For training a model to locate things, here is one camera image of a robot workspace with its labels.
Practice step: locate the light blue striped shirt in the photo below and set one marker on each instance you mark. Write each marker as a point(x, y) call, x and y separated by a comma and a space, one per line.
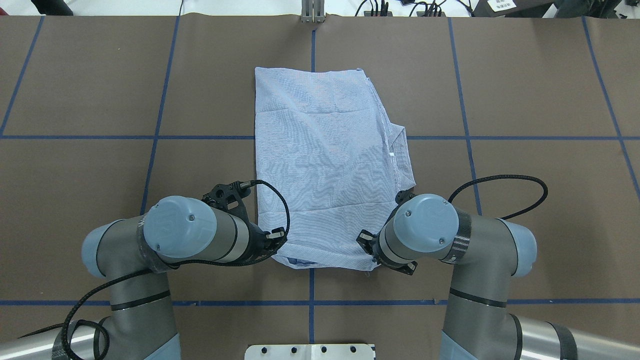
point(325, 142)

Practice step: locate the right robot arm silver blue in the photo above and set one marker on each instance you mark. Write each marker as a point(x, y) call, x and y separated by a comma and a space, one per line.
point(486, 254)

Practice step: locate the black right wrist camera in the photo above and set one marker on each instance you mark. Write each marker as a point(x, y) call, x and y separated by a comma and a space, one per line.
point(403, 196)

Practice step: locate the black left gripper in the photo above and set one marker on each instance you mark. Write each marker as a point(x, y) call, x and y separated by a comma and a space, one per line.
point(258, 239)

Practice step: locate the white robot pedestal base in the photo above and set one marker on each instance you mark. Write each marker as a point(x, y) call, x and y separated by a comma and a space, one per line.
point(335, 351)

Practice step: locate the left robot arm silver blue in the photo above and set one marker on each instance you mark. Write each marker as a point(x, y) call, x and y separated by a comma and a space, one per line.
point(131, 316)

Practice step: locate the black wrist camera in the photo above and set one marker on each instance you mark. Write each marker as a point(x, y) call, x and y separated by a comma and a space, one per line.
point(403, 196)
point(227, 195)

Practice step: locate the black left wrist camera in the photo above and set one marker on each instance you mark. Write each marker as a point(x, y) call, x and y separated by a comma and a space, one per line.
point(227, 195)

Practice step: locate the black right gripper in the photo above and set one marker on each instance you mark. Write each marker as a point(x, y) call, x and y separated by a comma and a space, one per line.
point(372, 246)

